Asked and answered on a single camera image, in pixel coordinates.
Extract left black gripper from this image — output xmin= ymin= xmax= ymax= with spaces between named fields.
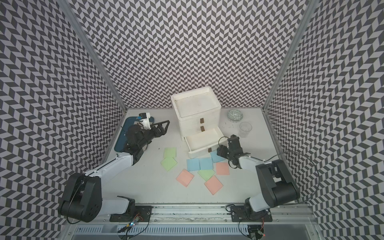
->
xmin=137 ymin=120 xmax=170 ymax=148

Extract blue sticky note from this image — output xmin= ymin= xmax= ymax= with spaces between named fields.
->
xmin=187 ymin=159 xmax=201 ymax=172
xmin=199 ymin=158 xmax=214 ymax=170
xmin=210 ymin=151 xmax=226 ymax=163

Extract white bottom drawer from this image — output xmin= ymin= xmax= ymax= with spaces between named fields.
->
xmin=185 ymin=127 xmax=226 ymax=159

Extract white drawer cabinet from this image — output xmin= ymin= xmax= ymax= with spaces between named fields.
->
xmin=171 ymin=87 xmax=222 ymax=140

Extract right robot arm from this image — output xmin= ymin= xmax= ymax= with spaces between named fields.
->
xmin=217 ymin=135 xmax=300 ymax=214

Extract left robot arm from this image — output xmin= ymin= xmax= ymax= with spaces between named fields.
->
xmin=58 ymin=121 xmax=170 ymax=223

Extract pink sticky note right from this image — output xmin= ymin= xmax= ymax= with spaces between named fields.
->
xmin=216 ymin=162 xmax=230 ymax=176

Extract pink sticky note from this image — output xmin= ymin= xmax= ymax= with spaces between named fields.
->
xmin=216 ymin=162 xmax=230 ymax=176
xmin=176 ymin=169 xmax=195 ymax=187
xmin=204 ymin=176 xmax=223 ymax=195

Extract green sticky note upper left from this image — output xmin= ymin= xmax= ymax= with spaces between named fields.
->
xmin=164 ymin=148 xmax=177 ymax=158

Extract green sticky note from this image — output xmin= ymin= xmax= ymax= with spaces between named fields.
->
xmin=164 ymin=148 xmax=177 ymax=158
xmin=161 ymin=157 xmax=177 ymax=172
xmin=198 ymin=170 xmax=215 ymax=182

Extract green sticky note centre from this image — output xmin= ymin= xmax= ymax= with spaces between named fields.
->
xmin=198 ymin=170 xmax=215 ymax=182

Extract green sticky note lower left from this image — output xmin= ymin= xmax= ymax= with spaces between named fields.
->
xmin=161 ymin=157 xmax=177 ymax=172

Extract pink sticky note bottom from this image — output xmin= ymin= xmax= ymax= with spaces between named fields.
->
xmin=204 ymin=176 xmax=223 ymax=195

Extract pink sticky note left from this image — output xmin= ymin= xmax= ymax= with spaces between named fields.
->
xmin=176 ymin=169 xmax=195 ymax=187

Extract clear plastic cup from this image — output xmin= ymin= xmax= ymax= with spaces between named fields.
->
xmin=239 ymin=122 xmax=253 ymax=138

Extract blue tray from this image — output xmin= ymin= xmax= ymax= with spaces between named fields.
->
xmin=114 ymin=116 xmax=140 ymax=155

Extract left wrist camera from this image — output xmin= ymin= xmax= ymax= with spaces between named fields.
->
xmin=138 ymin=113 xmax=151 ymax=130

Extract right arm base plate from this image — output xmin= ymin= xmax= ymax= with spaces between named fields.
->
xmin=226 ymin=205 xmax=273 ymax=223

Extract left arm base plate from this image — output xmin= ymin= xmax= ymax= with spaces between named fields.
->
xmin=109 ymin=205 xmax=153 ymax=223

